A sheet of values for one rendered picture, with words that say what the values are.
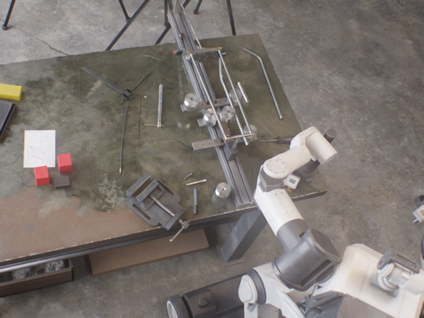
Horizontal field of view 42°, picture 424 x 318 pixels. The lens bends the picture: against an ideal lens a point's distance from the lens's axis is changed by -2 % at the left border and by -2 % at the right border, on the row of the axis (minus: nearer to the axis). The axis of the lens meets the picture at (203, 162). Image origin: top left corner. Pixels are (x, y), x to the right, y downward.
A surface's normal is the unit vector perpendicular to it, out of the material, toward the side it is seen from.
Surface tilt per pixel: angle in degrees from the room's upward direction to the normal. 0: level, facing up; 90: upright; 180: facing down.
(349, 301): 4
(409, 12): 0
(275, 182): 18
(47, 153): 0
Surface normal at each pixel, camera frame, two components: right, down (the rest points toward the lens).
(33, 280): 0.30, 0.86
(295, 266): -0.37, 0.12
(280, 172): 0.13, -0.72
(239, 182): 0.19, -0.48
